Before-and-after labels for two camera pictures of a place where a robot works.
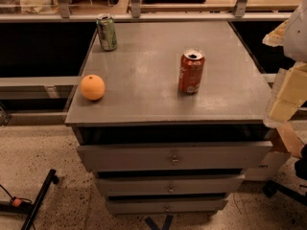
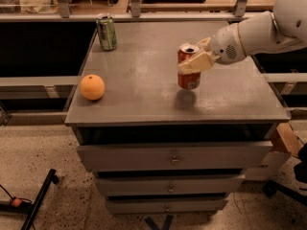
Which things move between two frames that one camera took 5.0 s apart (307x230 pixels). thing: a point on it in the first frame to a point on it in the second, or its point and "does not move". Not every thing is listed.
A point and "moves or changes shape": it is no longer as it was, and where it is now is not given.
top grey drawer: [176, 156] does not move
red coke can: [191, 70] moves or changes shape
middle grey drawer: [119, 186] does not move
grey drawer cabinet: [154, 149] does not move
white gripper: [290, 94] to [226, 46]
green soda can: [107, 33] does not move
